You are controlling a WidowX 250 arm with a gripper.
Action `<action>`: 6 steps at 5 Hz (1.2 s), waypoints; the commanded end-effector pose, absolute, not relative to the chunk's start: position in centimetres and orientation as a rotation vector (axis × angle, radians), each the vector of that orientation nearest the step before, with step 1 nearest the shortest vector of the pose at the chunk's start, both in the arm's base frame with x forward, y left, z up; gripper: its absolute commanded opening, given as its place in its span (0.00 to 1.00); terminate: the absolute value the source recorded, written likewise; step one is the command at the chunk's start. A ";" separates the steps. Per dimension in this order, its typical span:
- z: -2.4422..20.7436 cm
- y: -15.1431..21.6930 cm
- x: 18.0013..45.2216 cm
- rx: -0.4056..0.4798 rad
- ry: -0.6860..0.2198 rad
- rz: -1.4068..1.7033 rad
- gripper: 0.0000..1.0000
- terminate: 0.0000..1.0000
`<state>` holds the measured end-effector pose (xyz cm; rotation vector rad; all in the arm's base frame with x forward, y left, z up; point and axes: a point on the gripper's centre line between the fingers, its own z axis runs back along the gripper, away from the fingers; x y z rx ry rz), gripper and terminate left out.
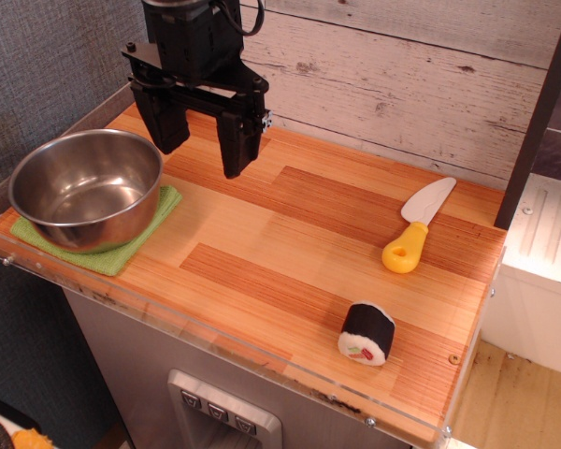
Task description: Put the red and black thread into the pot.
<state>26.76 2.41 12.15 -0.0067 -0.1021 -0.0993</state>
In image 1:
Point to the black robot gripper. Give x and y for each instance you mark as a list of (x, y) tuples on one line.
[(192, 60)]

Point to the plush sushi roll toy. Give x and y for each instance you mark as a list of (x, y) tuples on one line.
[(367, 334)]

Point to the stainless steel pot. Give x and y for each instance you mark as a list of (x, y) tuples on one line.
[(89, 191)]

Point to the green cloth mat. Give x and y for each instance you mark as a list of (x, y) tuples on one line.
[(108, 263)]

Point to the clear acrylic edge guard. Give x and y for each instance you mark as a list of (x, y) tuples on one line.
[(281, 313)]

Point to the silver toy cabinet front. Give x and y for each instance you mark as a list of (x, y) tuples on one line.
[(135, 359)]

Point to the silver dispenser button panel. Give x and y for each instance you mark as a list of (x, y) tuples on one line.
[(209, 417)]

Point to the orange object bottom left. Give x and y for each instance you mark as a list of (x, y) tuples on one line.
[(31, 439)]

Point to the white toy sink unit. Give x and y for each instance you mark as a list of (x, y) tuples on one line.
[(523, 315)]

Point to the yellow handled toy knife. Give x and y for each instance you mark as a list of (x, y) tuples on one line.
[(403, 254)]

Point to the dark right shelf post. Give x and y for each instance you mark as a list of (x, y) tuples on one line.
[(527, 155)]

